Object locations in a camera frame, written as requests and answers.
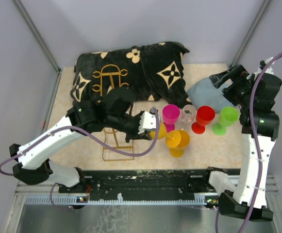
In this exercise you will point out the red plastic wine glass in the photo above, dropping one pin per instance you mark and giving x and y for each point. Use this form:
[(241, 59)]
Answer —
[(204, 117)]

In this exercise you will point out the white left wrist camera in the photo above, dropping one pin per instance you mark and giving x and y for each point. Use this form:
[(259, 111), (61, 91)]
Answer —
[(149, 121)]

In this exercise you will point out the orange plastic wine glass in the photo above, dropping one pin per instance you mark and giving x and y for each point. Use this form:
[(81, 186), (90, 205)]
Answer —
[(178, 151)]

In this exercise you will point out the light blue denim cloth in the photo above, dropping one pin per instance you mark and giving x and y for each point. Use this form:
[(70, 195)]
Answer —
[(203, 93)]

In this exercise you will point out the clear wine glass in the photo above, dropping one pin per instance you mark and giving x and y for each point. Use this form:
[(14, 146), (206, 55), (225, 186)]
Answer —
[(187, 116)]

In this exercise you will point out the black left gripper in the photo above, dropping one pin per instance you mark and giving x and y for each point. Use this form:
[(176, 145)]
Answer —
[(145, 135)]

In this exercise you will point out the grey cable duct strip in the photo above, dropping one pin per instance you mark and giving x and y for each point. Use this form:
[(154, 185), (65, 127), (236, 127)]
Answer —
[(199, 199)]

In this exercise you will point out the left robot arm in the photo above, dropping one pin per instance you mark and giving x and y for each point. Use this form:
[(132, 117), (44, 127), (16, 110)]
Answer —
[(86, 117)]

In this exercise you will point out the pink plastic wine glass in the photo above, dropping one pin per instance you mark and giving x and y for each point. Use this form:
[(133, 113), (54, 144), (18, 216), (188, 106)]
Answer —
[(170, 114)]

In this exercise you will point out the green plastic wine glass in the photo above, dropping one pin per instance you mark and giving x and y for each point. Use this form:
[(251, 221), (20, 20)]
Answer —
[(227, 117)]

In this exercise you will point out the gold wire glass rack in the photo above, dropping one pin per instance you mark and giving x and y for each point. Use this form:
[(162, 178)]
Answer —
[(114, 74)]

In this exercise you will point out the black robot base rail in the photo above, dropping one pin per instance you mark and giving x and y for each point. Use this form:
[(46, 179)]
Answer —
[(145, 185)]

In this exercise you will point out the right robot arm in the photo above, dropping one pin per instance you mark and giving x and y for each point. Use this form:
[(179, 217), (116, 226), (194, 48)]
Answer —
[(260, 128)]

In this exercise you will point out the black patterned plush blanket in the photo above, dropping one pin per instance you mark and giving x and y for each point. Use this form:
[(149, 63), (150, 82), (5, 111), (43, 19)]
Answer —
[(155, 72)]

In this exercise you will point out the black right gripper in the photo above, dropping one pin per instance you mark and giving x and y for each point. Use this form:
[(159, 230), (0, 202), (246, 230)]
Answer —
[(240, 73)]

